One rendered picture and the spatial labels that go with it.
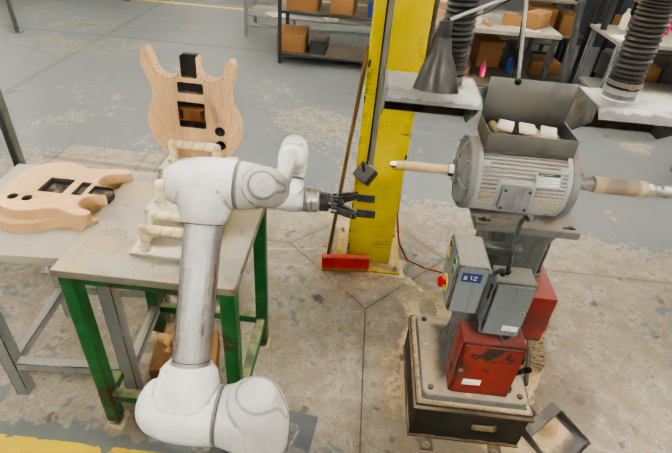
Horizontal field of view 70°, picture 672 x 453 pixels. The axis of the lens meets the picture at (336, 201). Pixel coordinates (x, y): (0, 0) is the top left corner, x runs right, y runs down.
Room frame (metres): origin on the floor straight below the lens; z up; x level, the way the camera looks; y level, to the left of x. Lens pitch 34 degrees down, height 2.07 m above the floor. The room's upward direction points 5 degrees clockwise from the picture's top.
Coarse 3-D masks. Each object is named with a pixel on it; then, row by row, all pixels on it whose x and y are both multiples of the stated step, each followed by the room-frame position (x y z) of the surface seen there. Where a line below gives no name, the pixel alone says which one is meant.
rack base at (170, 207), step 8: (152, 200) 1.43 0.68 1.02; (168, 200) 1.44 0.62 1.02; (152, 208) 1.38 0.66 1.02; (160, 208) 1.39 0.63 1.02; (168, 208) 1.39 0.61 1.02; (176, 208) 1.40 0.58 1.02; (160, 224) 1.37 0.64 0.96; (168, 224) 1.37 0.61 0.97; (176, 224) 1.37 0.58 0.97; (224, 224) 1.44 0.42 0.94
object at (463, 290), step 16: (464, 240) 1.23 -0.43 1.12; (480, 240) 1.23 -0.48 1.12; (448, 256) 1.22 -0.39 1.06; (464, 256) 1.15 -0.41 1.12; (480, 256) 1.15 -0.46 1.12; (448, 272) 1.18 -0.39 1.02; (464, 272) 1.10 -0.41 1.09; (480, 272) 1.10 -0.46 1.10; (496, 272) 1.27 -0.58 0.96; (448, 288) 1.13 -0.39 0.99; (464, 288) 1.10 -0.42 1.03; (480, 288) 1.10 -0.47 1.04; (448, 304) 1.10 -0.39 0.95; (464, 304) 1.10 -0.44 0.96
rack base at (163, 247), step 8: (152, 240) 1.30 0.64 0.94; (160, 240) 1.31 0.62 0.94; (168, 240) 1.31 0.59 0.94; (176, 240) 1.31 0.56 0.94; (136, 248) 1.25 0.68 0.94; (152, 248) 1.26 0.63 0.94; (160, 248) 1.26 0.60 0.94; (168, 248) 1.27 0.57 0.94; (176, 248) 1.27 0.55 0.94; (144, 256) 1.22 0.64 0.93; (152, 256) 1.22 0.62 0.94; (160, 256) 1.22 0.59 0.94; (168, 256) 1.23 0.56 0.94; (176, 256) 1.23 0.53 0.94
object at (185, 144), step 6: (174, 144) 1.55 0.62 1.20; (180, 144) 1.55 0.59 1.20; (186, 144) 1.55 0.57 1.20; (192, 144) 1.55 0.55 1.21; (198, 144) 1.55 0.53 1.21; (204, 144) 1.56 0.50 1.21; (210, 144) 1.56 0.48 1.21; (216, 144) 1.56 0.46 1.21; (204, 150) 1.55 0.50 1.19; (210, 150) 1.55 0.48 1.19
